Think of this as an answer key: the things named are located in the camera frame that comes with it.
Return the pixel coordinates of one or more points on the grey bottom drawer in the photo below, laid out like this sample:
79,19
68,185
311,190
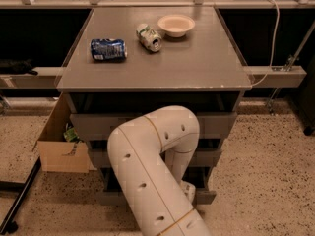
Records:
112,195

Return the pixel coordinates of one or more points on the grey drawer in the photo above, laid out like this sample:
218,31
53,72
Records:
112,195
96,127
202,158

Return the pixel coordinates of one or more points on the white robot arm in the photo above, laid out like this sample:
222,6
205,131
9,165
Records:
149,156

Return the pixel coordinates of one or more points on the grey drawer cabinet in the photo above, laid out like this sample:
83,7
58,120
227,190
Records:
199,70

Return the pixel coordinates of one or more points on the grey middle drawer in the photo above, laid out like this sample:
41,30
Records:
202,158

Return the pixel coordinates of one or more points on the grey top drawer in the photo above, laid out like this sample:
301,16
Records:
96,127

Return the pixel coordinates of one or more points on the green white soda can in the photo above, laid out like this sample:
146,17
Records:
148,37

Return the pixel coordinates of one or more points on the blue crushed soda can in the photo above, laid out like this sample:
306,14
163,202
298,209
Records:
108,49

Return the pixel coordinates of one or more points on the white paper bowl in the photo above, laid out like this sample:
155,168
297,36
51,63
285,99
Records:
176,25

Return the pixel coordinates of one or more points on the green packet in box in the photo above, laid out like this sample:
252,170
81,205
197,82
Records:
70,134

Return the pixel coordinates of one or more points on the cardboard box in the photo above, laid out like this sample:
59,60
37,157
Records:
56,153

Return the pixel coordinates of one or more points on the diagonal metal strut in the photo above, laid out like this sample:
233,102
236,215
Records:
287,67

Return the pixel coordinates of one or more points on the black object on ledge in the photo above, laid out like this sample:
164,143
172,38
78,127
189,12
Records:
16,67

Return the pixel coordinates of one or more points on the metal frame rail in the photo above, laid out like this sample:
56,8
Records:
48,77

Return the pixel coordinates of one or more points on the black floor rail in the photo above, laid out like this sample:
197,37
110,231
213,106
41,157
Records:
8,224

